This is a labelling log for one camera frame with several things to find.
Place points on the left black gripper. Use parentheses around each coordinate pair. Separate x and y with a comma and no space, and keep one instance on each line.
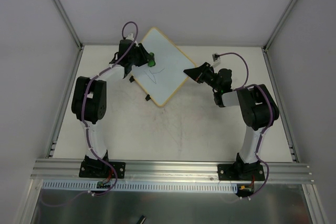
(142,54)

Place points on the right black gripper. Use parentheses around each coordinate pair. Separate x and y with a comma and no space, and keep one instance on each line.
(202,72)

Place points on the green whiteboard eraser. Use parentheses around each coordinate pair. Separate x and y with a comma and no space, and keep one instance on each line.
(151,60)

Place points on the white whiteboard with yellow frame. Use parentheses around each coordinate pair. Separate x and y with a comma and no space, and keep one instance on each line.
(163,80)

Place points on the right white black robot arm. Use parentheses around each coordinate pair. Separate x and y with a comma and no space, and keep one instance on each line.
(258,110)

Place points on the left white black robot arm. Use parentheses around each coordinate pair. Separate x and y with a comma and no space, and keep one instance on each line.
(89,101)

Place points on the black whiteboard clip upper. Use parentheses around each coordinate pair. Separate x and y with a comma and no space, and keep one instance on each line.
(131,79)

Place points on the black whiteboard clip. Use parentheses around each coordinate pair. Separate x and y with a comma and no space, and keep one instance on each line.
(148,97)
(131,79)

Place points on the black whiteboard clip lower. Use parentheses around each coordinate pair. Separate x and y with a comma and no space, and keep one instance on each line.
(148,97)

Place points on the small black object at bottom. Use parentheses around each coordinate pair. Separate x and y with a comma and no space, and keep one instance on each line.
(141,220)

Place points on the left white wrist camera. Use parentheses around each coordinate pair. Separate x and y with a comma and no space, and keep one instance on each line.
(130,36)

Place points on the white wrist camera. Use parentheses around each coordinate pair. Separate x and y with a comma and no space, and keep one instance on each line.
(216,60)
(130,36)

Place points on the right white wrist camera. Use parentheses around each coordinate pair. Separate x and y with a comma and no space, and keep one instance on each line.
(216,60)

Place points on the left aluminium frame post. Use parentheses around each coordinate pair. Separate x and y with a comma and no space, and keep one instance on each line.
(65,18)

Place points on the aluminium frame post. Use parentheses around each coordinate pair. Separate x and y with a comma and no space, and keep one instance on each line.
(280,23)
(65,18)

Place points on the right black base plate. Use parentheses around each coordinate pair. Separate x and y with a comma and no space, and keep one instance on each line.
(246,172)

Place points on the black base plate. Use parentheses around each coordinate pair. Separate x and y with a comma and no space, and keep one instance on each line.
(246,172)
(94,168)

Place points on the white slotted cable duct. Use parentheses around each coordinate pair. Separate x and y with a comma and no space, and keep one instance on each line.
(122,185)

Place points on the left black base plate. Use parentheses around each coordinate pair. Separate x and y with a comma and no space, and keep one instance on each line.
(94,168)

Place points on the aluminium mounting rail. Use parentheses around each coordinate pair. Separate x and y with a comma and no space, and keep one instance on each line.
(170,171)

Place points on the right aluminium frame post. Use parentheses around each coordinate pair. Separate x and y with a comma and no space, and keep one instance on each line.
(280,23)

